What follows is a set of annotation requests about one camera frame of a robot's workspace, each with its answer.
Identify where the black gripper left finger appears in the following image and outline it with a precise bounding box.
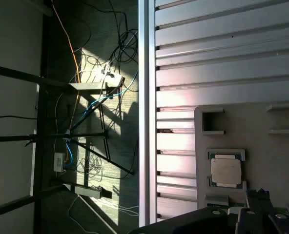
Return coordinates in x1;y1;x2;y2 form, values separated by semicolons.
128;206;251;234

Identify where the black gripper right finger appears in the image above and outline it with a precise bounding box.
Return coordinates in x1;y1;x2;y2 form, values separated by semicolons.
246;188;289;234

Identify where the silver CPU green board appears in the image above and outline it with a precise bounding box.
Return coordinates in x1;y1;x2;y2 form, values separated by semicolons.
207;150;245;189

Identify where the grey parts rack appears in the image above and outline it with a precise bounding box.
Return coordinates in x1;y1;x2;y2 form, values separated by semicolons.
194;102;289;221

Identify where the black tripod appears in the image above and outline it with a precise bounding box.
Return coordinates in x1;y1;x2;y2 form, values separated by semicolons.
0;97;135;176

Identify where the white adapter box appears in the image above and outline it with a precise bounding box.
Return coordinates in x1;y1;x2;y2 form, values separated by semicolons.
53;152;65;173

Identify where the white power strip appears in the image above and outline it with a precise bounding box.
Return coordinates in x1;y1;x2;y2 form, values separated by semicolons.
68;65;125;90

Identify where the black stand pole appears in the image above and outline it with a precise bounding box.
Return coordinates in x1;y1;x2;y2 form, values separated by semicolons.
0;63;71;88
0;186;66;220

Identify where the blue cable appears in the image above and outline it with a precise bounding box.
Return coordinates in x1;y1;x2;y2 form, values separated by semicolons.
81;70;139;122
64;140;76;170

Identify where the orange floor cable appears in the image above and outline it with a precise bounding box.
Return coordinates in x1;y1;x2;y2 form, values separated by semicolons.
50;0;82;132

